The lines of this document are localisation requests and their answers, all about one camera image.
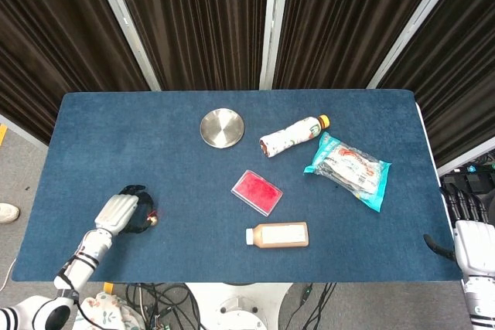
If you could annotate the black equipment rack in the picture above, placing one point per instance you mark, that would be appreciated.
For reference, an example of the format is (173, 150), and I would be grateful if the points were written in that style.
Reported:
(472, 181)

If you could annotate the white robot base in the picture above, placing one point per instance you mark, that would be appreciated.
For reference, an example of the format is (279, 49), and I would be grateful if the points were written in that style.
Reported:
(237, 303)

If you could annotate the white shoe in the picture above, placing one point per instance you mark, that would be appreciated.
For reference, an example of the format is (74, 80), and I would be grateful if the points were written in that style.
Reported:
(7, 213)

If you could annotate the white partition base rail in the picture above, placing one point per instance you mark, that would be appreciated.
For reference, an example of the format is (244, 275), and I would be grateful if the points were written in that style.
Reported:
(464, 162)
(23, 131)

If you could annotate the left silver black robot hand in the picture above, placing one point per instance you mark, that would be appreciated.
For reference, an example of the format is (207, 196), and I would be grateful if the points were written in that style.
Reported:
(116, 210)

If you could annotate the tea bottle with yellow cap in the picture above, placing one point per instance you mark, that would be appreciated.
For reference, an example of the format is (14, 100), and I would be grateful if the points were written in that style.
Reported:
(290, 138)

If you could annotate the blue fabric table cover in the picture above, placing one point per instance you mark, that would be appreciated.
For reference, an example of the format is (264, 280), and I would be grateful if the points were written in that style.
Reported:
(154, 144)

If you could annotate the round stainless steel plate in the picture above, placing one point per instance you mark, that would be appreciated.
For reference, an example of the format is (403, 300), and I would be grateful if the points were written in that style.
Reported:
(222, 128)

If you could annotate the yellow floor marker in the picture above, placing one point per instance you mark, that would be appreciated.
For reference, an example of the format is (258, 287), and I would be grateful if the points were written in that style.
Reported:
(109, 286)

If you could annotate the white partition post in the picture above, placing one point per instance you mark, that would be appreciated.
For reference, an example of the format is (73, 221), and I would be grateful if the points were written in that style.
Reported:
(274, 24)
(415, 22)
(128, 36)

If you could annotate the floral patterned cloth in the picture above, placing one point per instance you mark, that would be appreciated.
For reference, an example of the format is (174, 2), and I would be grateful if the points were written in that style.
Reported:
(108, 312)

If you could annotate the dark brown curtain panel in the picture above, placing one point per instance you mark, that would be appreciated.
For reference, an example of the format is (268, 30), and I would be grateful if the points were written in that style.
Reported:
(456, 75)
(193, 24)
(58, 55)
(340, 24)

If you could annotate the orange juice bottle white cap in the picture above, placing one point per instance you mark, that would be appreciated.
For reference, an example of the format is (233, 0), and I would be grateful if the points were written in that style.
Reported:
(280, 234)

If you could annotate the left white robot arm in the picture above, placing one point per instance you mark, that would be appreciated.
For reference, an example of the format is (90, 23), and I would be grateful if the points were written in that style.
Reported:
(83, 258)

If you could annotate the teal plastic snack packet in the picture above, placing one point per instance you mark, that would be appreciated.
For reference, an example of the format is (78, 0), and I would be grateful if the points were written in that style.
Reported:
(348, 167)

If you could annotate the clear case with red pad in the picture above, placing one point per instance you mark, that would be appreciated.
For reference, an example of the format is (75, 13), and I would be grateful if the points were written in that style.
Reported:
(257, 192)

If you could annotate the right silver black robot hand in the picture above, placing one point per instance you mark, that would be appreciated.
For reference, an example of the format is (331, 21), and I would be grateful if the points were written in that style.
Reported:
(473, 241)

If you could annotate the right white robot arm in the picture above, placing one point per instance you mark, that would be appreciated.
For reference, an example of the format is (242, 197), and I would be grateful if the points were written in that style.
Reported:
(479, 299)

